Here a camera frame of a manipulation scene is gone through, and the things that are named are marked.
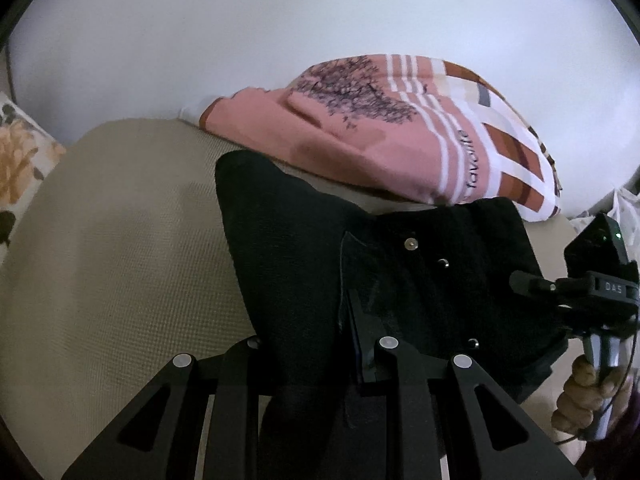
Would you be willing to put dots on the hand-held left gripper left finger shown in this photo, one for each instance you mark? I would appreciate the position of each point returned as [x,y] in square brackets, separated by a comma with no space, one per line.
[240,375]

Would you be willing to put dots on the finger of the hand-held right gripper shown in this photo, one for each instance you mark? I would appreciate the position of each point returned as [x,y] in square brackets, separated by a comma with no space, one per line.
[525,282]

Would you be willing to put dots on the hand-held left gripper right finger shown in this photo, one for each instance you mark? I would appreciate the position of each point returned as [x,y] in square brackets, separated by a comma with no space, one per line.
[370,330]

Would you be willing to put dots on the black pants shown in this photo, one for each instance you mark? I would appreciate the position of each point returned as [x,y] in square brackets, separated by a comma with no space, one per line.
[300,240]

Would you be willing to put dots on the person's right hand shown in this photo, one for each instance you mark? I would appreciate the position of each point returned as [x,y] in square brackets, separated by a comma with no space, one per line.
[575,400]

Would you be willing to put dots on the white plastic bag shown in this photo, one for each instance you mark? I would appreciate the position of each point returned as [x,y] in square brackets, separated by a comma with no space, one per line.
[625,205]

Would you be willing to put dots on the person's purple clothing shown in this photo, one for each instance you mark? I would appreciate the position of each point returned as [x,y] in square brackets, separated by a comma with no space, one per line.
[627,440]

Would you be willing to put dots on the floral pillow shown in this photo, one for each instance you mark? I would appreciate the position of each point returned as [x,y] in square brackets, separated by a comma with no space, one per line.
[20,160]

